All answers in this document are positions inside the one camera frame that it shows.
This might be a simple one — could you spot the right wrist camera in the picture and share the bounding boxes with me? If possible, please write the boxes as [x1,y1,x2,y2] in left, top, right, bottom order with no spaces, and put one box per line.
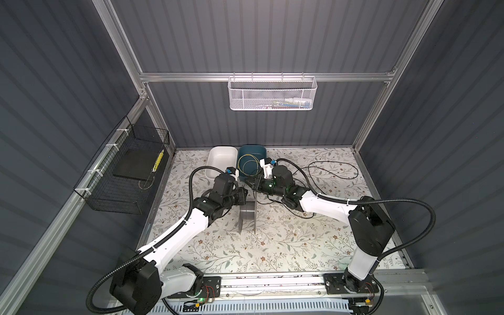
[260,157,276,179]

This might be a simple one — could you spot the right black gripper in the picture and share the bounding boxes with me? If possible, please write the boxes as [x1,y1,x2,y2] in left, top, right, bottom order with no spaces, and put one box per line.
[243,175,285,200]

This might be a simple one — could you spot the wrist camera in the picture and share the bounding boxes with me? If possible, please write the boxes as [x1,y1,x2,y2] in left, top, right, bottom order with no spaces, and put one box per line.
[260,157,276,179]
[225,167,240,180]

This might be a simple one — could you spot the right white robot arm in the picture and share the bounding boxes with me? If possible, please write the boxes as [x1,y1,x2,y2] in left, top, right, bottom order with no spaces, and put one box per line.
[251,158,436,293]

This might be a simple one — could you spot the dark grey cable spool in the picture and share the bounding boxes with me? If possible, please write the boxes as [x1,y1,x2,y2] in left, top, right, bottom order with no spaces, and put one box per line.
[238,200,257,234]

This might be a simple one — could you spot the yellow cable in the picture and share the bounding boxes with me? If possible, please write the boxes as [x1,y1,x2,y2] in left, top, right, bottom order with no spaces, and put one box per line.
[238,154,263,178]

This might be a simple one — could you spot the black wire mesh basket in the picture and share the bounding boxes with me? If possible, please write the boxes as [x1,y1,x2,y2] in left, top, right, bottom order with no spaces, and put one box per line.
[74,118,170,215]

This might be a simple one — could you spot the white plastic tray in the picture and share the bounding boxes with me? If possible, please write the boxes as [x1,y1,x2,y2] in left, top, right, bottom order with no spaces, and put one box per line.
[207,146,238,171]

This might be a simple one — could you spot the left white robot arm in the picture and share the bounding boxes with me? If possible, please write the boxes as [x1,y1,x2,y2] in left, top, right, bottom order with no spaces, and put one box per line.
[85,167,248,314]

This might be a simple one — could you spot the yellow marker pen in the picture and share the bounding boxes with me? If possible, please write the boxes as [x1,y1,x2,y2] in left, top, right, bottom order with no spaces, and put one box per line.
[152,149,165,173]

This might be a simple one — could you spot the black flat pad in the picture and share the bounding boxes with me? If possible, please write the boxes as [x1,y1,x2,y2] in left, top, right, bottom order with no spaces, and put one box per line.
[113,149,161,181]

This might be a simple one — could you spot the items in white basket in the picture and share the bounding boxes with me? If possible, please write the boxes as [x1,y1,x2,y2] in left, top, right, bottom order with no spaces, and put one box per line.
[259,98,312,110]

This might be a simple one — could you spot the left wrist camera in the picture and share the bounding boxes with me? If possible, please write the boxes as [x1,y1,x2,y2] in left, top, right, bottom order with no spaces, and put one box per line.
[225,167,240,180]

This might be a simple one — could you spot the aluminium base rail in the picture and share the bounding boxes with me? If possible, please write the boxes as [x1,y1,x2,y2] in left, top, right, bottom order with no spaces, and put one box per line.
[181,269,434,303]

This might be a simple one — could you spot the white wire mesh basket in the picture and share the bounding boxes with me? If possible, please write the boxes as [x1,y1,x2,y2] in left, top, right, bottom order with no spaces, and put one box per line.
[227,76,318,111]

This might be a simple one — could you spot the teal plastic tray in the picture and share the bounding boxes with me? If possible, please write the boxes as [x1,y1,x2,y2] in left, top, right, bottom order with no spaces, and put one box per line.
[236,144,266,181]

